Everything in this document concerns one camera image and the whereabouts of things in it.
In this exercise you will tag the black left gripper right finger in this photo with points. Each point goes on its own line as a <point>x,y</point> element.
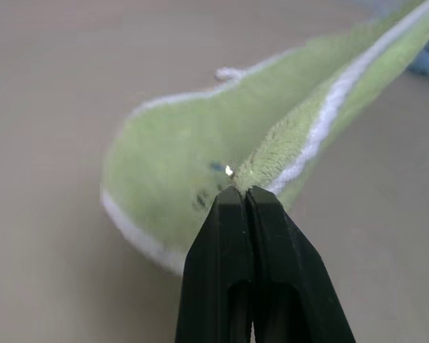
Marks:
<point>289,257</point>

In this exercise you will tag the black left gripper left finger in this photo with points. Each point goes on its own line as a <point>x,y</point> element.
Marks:
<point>217,250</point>

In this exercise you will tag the green towel with white trim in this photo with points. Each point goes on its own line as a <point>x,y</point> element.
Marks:
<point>185,150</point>

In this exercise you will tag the blue cloth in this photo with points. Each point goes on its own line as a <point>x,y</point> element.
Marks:
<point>426,59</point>

